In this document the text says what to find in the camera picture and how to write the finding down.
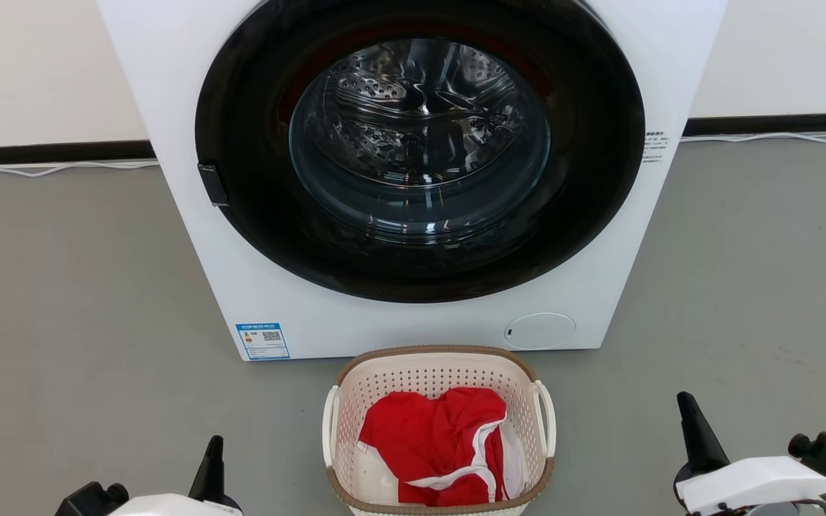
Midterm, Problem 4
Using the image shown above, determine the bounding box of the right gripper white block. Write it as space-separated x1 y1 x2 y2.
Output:
673 391 826 516

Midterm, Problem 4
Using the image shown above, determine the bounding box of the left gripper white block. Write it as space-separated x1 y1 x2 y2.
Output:
107 435 244 516

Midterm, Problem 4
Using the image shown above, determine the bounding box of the cream perforated laundry basket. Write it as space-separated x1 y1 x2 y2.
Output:
322 345 557 516

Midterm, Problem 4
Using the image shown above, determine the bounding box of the blue energy label sticker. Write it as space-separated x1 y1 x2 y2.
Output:
235 322 291 360

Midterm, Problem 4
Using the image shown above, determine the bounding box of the round white filter cover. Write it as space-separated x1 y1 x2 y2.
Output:
504 312 576 351

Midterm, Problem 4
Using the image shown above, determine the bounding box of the red garment with white trim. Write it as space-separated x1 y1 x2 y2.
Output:
358 387 508 507

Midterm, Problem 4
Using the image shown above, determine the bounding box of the white front-load washing machine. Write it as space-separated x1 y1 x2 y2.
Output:
95 0 729 361

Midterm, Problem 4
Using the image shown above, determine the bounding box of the small printed text sticker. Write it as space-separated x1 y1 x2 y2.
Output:
642 131 670 166

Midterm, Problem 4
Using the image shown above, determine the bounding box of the round black washer door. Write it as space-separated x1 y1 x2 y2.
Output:
195 0 646 304

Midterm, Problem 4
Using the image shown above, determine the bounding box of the steel washer drum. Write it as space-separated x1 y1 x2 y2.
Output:
289 38 551 226

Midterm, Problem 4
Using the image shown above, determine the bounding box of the black door latch handle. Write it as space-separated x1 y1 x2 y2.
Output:
197 163 230 208

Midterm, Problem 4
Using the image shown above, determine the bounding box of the white floor cable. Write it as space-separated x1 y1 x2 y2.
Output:
680 130 826 145
0 159 160 178

